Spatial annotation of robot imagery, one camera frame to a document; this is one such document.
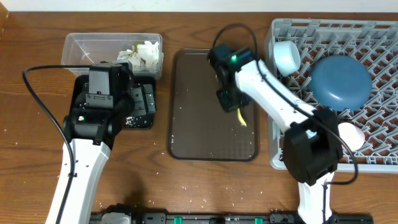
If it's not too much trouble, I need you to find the yellow plastic spoon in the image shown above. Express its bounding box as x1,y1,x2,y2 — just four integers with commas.
237,108,247,127

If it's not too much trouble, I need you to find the white tissue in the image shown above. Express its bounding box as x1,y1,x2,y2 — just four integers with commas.
137,41,159,68

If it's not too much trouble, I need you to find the light blue rice bowl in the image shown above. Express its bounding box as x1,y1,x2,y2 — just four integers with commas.
273,40,301,77

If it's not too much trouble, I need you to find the dark blue plate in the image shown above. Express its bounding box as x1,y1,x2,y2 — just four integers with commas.
308,55,372,111

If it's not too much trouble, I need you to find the pink cup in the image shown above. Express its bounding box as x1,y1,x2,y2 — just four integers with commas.
338,123,365,152

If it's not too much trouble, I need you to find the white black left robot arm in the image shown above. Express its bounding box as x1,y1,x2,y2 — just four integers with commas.
46,90,134,223

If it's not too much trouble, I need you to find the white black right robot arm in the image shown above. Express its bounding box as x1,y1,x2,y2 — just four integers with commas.
208,44,343,223

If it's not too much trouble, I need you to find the clear plastic waste bin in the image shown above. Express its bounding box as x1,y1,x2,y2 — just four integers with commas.
62,33,163,80

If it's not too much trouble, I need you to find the white rice pile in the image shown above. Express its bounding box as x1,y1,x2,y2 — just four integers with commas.
124,116,141,128

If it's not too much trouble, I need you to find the black rectangular tray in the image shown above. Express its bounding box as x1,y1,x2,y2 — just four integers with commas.
70,73,155,129

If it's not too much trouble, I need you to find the dark brown serving tray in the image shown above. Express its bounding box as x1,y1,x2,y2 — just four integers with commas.
167,49,259,162

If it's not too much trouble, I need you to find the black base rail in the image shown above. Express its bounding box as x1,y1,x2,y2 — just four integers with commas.
90,203,374,224

